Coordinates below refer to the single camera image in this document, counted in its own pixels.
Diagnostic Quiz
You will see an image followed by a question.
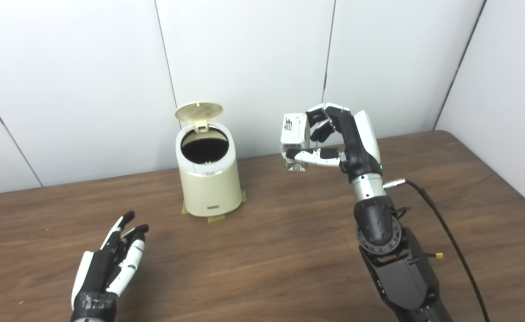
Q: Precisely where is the cream-colored round bin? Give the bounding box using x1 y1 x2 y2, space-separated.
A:
175 102 242 217

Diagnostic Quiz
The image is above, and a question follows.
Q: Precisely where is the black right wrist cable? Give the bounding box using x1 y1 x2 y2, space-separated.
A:
382 178 491 322

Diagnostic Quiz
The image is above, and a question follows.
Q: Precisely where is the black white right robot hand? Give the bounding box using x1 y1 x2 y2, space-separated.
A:
286 102 384 182

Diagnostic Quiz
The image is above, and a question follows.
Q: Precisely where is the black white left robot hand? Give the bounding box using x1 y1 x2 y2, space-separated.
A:
71 211 150 314

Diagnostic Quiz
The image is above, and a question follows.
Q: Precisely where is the white green milk carton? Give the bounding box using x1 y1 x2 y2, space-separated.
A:
281 113 311 172

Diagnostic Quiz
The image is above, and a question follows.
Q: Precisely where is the cream round bin lid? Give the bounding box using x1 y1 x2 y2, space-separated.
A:
175 102 224 132

